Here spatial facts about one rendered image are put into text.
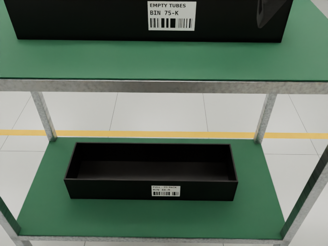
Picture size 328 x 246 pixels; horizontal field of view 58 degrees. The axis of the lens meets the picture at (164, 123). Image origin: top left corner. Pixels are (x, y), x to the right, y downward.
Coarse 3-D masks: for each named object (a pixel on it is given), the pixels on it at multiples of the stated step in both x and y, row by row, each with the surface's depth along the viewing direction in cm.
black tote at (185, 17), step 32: (32, 0) 59; (64, 0) 59; (96, 0) 58; (128, 0) 58; (160, 0) 58; (192, 0) 58; (224, 0) 58; (256, 0) 58; (288, 0) 58; (32, 32) 63; (64, 32) 63; (96, 32) 63; (128, 32) 63; (160, 32) 63; (192, 32) 62; (224, 32) 62; (256, 32) 62
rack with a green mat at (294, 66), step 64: (0, 0) 82; (0, 64) 57; (64, 64) 57; (128, 64) 57; (192, 64) 57; (256, 64) 57; (320, 64) 57; (256, 128) 122; (64, 192) 106; (256, 192) 106; (320, 192) 76
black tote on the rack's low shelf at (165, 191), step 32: (96, 160) 116; (128, 160) 115; (160, 160) 115; (192, 160) 115; (224, 160) 114; (96, 192) 101; (128, 192) 101; (160, 192) 101; (192, 192) 101; (224, 192) 100
